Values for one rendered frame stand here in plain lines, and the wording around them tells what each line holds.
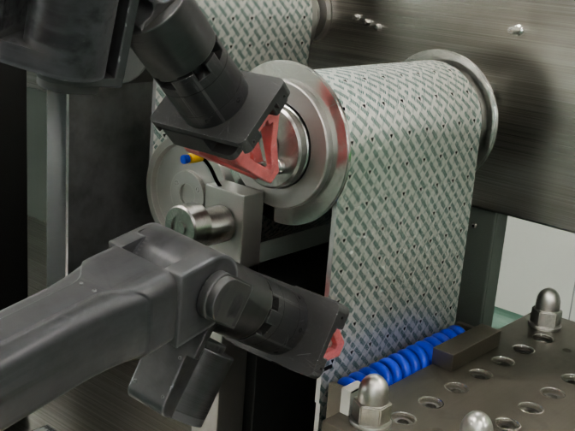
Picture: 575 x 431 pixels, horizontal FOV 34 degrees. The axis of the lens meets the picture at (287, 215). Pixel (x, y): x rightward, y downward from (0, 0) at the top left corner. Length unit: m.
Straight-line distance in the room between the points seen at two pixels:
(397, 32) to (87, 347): 0.68
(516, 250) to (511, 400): 2.90
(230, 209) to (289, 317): 0.13
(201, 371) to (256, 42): 0.45
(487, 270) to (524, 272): 2.68
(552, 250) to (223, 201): 2.95
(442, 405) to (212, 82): 0.37
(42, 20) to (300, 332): 0.33
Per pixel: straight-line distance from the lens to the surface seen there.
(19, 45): 0.64
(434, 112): 0.92
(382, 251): 0.89
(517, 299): 3.85
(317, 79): 0.81
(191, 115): 0.72
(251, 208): 0.84
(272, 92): 0.72
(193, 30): 0.67
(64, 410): 1.11
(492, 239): 1.12
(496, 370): 0.97
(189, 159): 0.84
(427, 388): 0.91
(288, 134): 0.81
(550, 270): 3.75
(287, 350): 0.79
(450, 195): 0.97
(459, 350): 0.95
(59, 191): 1.13
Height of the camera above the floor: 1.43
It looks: 16 degrees down
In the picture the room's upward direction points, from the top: 4 degrees clockwise
